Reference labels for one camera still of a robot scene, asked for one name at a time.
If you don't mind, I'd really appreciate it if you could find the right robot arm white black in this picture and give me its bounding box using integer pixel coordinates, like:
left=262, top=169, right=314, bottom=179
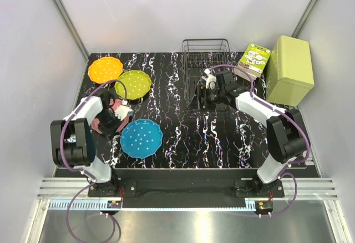
left=188, top=68, right=310, bottom=197

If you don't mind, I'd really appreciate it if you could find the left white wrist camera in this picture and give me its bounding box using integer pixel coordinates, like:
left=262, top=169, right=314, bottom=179
left=112, top=99, right=134, bottom=120

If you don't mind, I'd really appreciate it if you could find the light green box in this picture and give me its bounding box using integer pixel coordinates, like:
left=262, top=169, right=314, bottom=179
left=266, top=36, right=315, bottom=107

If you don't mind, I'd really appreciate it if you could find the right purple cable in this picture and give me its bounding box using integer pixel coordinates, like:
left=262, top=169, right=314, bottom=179
left=206, top=64, right=311, bottom=218

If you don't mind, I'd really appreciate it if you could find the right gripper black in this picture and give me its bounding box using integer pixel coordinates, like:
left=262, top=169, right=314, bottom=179
left=186, top=85, right=225, bottom=113

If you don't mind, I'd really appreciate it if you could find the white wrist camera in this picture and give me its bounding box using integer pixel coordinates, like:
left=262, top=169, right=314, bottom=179
left=201, top=68, right=216, bottom=90
left=112, top=99, right=134, bottom=120

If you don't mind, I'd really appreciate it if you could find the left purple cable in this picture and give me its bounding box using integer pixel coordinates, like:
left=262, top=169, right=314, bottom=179
left=57, top=79, right=128, bottom=240

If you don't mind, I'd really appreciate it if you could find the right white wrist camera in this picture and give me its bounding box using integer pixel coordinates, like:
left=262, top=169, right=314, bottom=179
left=201, top=68, right=216, bottom=90

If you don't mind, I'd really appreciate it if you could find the blue dotted plate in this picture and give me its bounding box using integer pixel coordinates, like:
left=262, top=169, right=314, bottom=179
left=120, top=119, right=163, bottom=159

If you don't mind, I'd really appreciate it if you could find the orange dotted plate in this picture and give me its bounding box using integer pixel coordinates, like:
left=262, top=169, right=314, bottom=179
left=88, top=57, right=123, bottom=84

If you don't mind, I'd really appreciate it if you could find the purple cable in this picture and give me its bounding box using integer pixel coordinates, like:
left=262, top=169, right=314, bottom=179
left=57, top=79, right=128, bottom=240
left=206, top=64, right=311, bottom=218

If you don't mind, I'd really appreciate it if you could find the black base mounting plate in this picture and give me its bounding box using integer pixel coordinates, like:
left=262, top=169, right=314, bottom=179
left=89, top=178, right=285, bottom=199

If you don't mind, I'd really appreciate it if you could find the black wire dish rack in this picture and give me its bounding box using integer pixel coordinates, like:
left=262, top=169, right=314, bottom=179
left=182, top=38, right=230, bottom=112

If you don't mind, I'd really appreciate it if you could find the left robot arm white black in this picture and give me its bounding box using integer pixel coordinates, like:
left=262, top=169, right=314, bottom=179
left=50, top=90, right=133, bottom=196

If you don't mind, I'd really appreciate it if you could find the pink dotted plate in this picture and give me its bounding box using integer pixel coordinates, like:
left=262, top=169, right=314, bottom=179
left=91, top=99, right=130, bottom=134

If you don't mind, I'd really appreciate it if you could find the green dotted plate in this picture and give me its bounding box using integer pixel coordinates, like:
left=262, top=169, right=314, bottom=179
left=114, top=70, right=152, bottom=100

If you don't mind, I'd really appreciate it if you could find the green book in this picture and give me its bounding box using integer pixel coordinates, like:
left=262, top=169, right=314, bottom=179
left=234, top=43, right=271, bottom=80

